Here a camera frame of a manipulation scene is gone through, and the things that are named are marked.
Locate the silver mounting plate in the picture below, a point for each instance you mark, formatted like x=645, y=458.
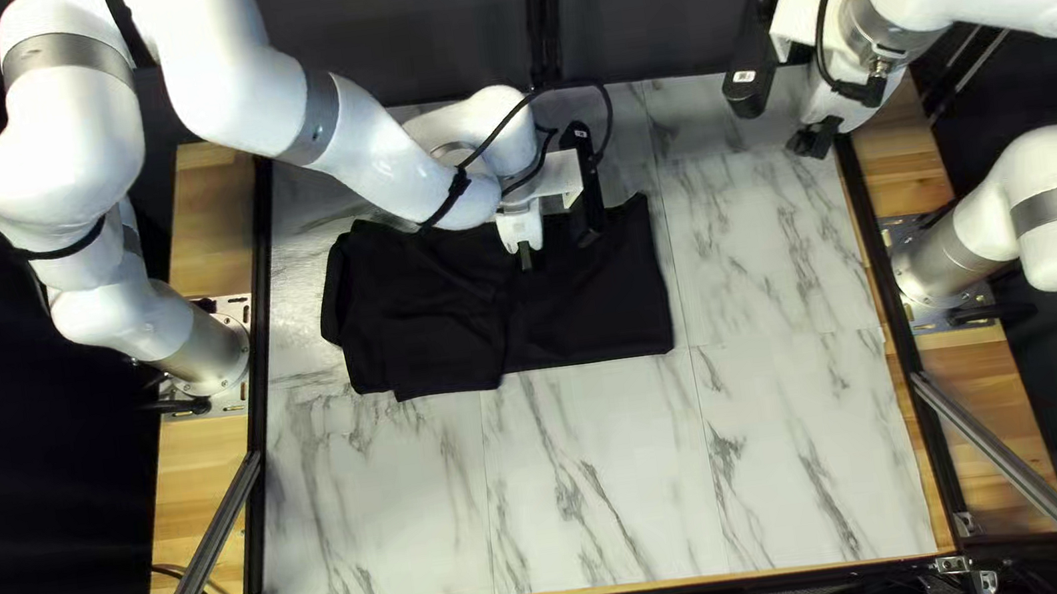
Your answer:
x=894, y=237
x=233, y=308

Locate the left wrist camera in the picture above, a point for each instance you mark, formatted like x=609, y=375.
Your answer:
x=584, y=189

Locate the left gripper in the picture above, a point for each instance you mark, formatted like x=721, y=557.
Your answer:
x=520, y=227

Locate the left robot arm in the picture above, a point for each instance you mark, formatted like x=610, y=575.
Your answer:
x=68, y=162

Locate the black t-shirt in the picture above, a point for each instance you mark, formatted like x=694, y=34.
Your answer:
x=422, y=330

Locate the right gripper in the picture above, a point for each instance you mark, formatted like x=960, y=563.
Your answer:
x=806, y=11

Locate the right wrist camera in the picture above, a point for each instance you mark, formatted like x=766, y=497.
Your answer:
x=757, y=27

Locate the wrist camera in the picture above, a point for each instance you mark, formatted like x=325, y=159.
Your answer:
x=757, y=27
x=584, y=189

